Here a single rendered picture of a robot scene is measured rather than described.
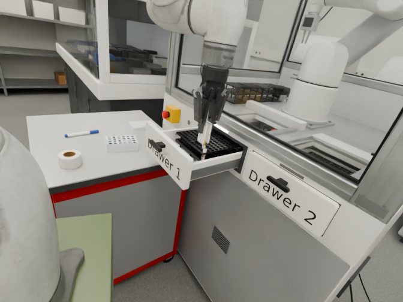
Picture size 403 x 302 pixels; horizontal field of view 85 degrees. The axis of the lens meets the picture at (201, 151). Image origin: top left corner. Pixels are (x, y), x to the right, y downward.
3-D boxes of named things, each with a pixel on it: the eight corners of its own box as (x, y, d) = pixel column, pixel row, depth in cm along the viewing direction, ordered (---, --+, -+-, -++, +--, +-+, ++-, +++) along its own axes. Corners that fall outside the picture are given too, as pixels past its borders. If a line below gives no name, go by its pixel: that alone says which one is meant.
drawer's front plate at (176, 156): (183, 191, 66) (188, 160, 61) (144, 147, 85) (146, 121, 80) (188, 189, 67) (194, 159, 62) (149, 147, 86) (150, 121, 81)
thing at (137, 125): (133, 130, 111) (133, 127, 110) (128, 124, 117) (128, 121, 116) (156, 129, 118) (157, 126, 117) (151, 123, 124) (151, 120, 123)
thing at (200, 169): (186, 183, 67) (189, 166, 65) (150, 145, 85) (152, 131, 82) (267, 159, 91) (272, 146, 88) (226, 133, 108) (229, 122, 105)
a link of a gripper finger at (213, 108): (209, 85, 66) (213, 85, 66) (205, 120, 71) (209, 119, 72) (217, 88, 63) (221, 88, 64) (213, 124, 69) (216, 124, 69)
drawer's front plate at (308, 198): (318, 238, 58) (337, 207, 53) (241, 178, 77) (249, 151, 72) (321, 235, 59) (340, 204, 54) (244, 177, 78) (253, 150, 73)
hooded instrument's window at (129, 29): (99, 81, 127) (93, -13, 106) (57, 42, 247) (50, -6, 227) (237, 85, 193) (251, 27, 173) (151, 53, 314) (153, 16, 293)
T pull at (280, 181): (286, 194, 59) (288, 190, 59) (265, 178, 64) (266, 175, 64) (294, 190, 61) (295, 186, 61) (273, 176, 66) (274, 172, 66)
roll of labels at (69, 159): (77, 157, 83) (76, 147, 81) (84, 165, 79) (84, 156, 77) (56, 162, 78) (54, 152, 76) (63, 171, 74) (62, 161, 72)
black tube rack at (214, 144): (200, 169, 75) (202, 153, 72) (174, 146, 87) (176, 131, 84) (244, 158, 88) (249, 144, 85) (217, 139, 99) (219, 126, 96)
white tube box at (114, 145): (107, 152, 89) (106, 144, 87) (105, 143, 95) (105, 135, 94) (138, 150, 94) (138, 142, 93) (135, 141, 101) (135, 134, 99)
